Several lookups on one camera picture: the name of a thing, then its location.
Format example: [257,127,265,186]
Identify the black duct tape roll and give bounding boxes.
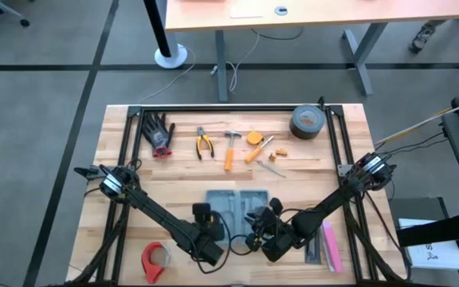
[288,104,328,141]

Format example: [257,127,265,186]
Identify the yellow and white cable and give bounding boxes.
[374,92,459,147]

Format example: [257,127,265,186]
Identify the black floor cable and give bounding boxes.
[249,26,305,41]

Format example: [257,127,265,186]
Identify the orange desk grey legs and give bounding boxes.
[164,0,459,104]

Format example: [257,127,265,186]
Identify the hammer with orange handle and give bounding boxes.
[223,129,243,173]

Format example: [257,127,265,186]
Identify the yellow tape measure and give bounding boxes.
[246,131,265,147]

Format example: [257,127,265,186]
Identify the black camera cable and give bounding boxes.
[195,210,233,276]
[228,234,257,257]

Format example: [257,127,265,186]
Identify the white floor cable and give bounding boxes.
[137,45,197,104]
[226,28,262,93]

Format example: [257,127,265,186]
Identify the dark grey box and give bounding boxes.
[388,196,450,240]

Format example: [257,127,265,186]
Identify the black left camera cable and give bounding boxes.
[195,210,233,276]

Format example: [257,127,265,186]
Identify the black work glove red cuff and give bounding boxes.
[141,112,176,159]

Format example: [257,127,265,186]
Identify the black aluminium rig frame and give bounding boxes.
[66,95,409,287]

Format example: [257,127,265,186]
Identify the red tape dispenser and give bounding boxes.
[140,241,172,285]

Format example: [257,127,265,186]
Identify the black right camera cable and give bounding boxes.
[228,234,257,257]

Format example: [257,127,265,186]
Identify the yellow black pliers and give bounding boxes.
[195,125,215,161]

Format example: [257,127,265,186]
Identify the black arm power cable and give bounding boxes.
[380,130,450,157]

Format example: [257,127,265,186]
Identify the person's foot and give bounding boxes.
[408,19,438,55]

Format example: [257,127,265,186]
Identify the white pad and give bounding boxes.
[229,4,265,20]

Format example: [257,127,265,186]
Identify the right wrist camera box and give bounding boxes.
[244,234,263,253]

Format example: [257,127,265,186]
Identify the white paper sheet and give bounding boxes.
[398,217,459,272]

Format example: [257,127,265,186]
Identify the pole with round white base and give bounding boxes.
[143,0,189,70]

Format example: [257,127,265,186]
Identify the screwdriver with orange handle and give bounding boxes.
[244,135,275,164]

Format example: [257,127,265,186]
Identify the black strap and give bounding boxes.
[395,210,459,249]

